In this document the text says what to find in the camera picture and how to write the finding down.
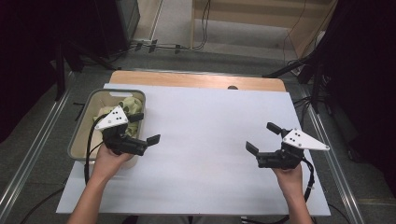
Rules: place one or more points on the person's right hand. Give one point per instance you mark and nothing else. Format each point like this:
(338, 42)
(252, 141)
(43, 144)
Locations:
(291, 179)

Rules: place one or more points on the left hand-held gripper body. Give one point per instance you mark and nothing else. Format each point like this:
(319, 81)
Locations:
(112, 119)

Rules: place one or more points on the grey plastic bin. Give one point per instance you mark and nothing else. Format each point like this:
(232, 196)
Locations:
(84, 137)

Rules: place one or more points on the dark cabinet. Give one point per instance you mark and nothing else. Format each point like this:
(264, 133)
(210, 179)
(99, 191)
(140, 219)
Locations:
(121, 25)

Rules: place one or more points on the black stand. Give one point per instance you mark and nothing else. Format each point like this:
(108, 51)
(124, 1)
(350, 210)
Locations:
(60, 71)
(316, 81)

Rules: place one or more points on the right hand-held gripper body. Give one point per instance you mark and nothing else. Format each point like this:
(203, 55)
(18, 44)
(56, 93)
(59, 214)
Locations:
(299, 140)

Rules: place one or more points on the person's left hand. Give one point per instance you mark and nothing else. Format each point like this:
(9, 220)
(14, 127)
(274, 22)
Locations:
(109, 163)

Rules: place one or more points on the pale green cloth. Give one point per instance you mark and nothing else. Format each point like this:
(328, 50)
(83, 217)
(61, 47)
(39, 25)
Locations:
(133, 107)

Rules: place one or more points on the white table mat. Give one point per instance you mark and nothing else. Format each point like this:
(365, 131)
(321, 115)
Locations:
(202, 149)

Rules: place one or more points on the light wooden frame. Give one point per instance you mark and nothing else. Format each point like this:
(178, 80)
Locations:
(249, 18)

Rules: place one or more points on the metal floor rail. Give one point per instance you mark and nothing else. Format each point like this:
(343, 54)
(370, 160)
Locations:
(34, 146)
(336, 165)

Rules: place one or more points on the white power strip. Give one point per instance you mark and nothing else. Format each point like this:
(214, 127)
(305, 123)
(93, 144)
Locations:
(142, 41)

